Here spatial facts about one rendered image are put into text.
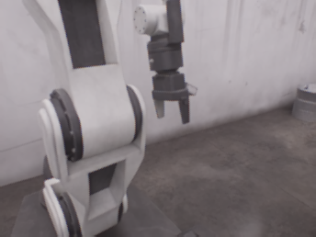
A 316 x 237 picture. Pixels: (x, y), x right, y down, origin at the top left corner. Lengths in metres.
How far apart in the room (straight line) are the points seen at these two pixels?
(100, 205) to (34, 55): 0.82
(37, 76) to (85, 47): 0.81
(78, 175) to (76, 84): 0.18
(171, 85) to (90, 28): 0.23
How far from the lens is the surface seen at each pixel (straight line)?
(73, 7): 0.50
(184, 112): 0.59
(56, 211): 0.74
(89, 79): 0.43
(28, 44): 1.27
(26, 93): 1.31
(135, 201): 0.94
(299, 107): 2.27
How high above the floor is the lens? 0.80
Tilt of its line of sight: 22 degrees down
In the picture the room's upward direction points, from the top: straight up
